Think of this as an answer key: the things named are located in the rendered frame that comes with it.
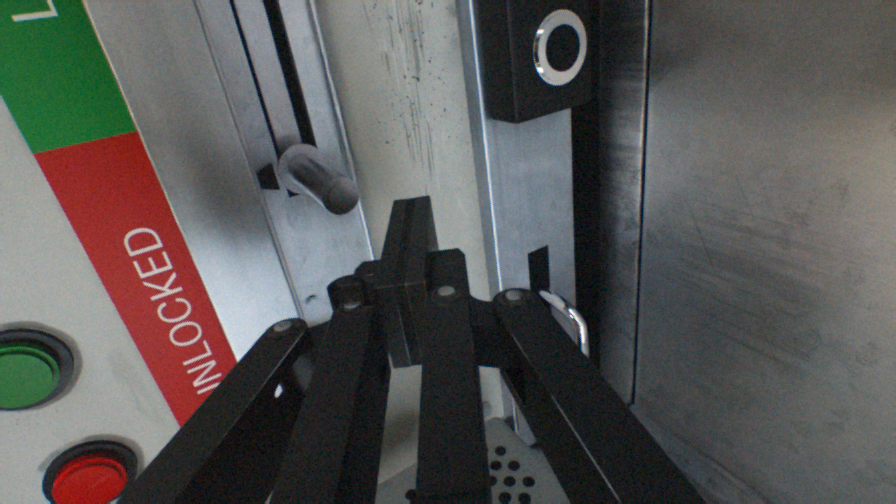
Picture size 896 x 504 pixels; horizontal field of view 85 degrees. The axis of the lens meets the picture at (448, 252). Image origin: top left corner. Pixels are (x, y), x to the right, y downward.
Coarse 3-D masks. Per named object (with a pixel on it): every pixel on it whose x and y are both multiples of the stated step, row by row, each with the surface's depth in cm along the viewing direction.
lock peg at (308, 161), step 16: (304, 144) 21; (288, 160) 21; (304, 160) 20; (320, 160) 22; (272, 176) 21; (288, 176) 21; (304, 176) 19; (320, 176) 18; (336, 176) 18; (304, 192) 22; (320, 192) 17; (336, 192) 17; (352, 192) 18; (336, 208) 18; (352, 208) 18
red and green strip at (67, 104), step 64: (0, 0) 15; (64, 0) 16; (0, 64) 16; (64, 64) 17; (64, 128) 17; (128, 128) 18; (64, 192) 18; (128, 192) 19; (128, 256) 20; (128, 320) 20; (192, 320) 22; (192, 384) 23
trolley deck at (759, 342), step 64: (704, 0) 21; (768, 0) 19; (832, 0) 17; (704, 64) 22; (768, 64) 20; (832, 64) 18; (704, 128) 23; (768, 128) 21; (832, 128) 19; (704, 192) 24; (768, 192) 21; (832, 192) 19; (704, 256) 25; (768, 256) 22; (832, 256) 20; (640, 320) 31; (704, 320) 27; (768, 320) 24; (832, 320) 21; (640, 384) 33; (704, 384) 28; (768, 384) 25; (832, 384) 22; (704, 448) 30; (768, 448) 26; (832, 448) 23
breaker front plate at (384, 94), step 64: (320, 0) 20; (384, 0) 21; (448, 0) 23; (320, 64) 21; (384, 64) 22; (448, 64) 24; (0, 128) 16; (256, 128) 20; (320, 128) 22; (384, 128) 23; (448, 128) 25; (0, 192) 17; (384, 192) 24; (448, 192) 26; (0, 256) 17; (64, 256) 18; (320, 256) 24; (0, 320) 18; (64, 320) 19; (320, 320) 25; (128, 384) 21; (0, 448) 19; (64, 448) 21; (384, 448) 30
